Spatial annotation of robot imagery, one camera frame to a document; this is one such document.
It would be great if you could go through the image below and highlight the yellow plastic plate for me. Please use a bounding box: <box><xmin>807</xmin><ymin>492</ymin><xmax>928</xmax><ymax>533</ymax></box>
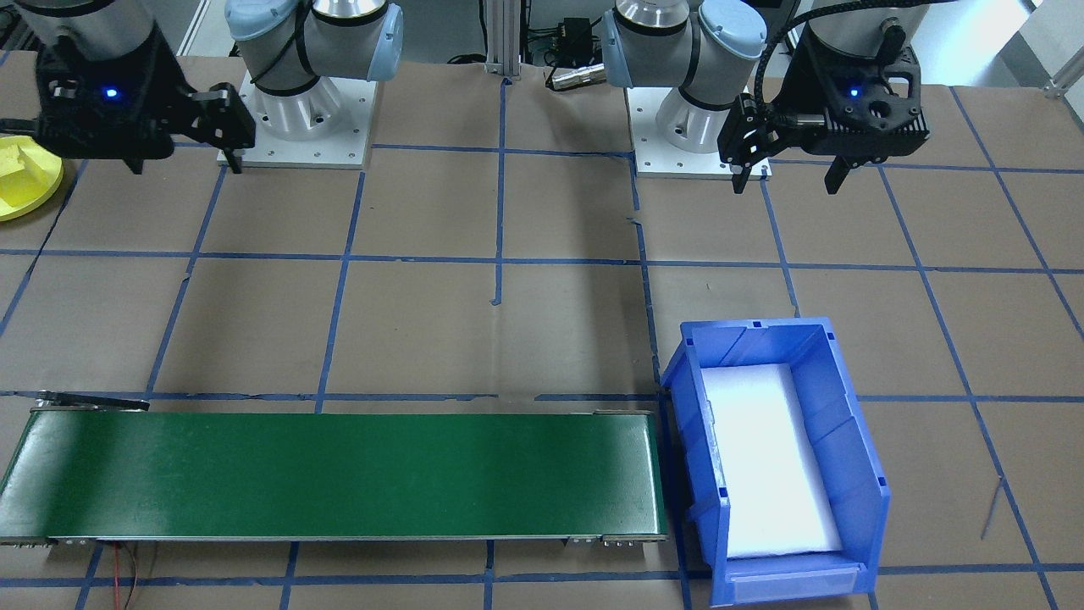
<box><xmin>0</xmin><ymin>136</ymin><xmax>64</xmax><ymax>223</ymax></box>

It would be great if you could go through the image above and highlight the red conveyor wire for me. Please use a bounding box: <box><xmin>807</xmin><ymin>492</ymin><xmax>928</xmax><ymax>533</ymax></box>
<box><xmin>89</xmin><ymin>542</ymin><xmax>141</xmax><ymax>610</ymax></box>

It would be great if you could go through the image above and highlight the white foam pad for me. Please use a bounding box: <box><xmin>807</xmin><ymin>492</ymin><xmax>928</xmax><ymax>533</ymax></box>
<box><xmin>701</xmin><ymin>363</ymin><xmax>845</xmax><ymax>560</ymax></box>

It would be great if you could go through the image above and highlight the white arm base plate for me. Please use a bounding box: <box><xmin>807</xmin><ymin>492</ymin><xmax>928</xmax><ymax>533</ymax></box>
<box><xmin>627</xmin><ymin>85</ymin><xmax>772</xmax><ymax>180</ymax></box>
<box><xmin>218</xmin><ymin>72</ymin><xmax>378</xmax><ymax>170</ymax></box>

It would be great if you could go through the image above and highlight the metal cylinder connector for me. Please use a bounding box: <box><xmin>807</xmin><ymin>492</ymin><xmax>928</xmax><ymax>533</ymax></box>
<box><xmin>546</xmin><ymin>66</ymin><xmax>607</xmax><ymax>91</ymax></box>

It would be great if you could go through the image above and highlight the green conveyor belt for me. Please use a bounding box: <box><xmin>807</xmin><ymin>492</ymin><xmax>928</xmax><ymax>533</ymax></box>
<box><xmin>0</xmin><ymin>391</ymin><xmax>670</xmax><ymax>547</ymax></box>

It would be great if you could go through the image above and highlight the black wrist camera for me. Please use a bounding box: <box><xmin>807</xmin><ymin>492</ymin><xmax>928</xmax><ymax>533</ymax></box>
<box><xmin>823</xmin><ymin>112</ymin><xmax>930</xmax><ymax>159</ymax></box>
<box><xmin>36</xmin><ymin>117</ymin><xmax>176</xmax><ymax>162</ymax></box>

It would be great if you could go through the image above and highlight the blue plastic storage bin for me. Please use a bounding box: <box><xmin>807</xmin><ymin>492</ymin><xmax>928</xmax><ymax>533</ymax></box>
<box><xmin>659</xmin><ymin>318</ymin><xmax>892</xmax><ymax>608</ymax></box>

